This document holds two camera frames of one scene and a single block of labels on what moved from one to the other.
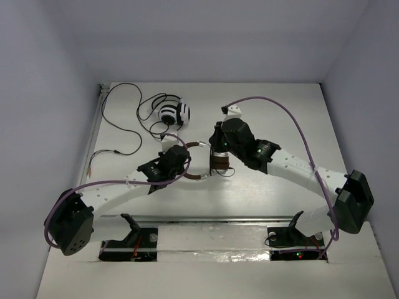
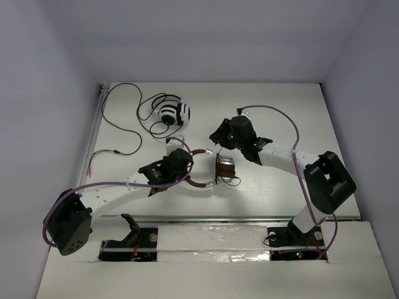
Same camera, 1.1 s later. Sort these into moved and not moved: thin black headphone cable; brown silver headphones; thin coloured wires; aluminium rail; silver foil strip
Moved: thin black headphone cable; brown silver headphones
Not moved: thin coloured wires; silver foil strip; aluminium rail
